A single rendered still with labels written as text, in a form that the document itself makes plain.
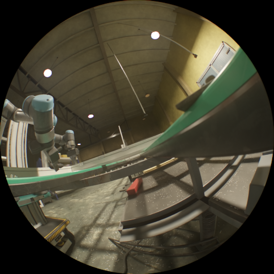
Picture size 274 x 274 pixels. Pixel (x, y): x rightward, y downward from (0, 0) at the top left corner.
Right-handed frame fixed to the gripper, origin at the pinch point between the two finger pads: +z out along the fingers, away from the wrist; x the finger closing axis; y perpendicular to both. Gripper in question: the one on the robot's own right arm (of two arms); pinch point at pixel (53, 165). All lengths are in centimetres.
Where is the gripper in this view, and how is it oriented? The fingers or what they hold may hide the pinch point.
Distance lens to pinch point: 55.0
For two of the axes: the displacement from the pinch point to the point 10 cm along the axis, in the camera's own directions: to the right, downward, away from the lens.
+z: -3.4, 8.3, 4.4
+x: -9.0, -4.2, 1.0
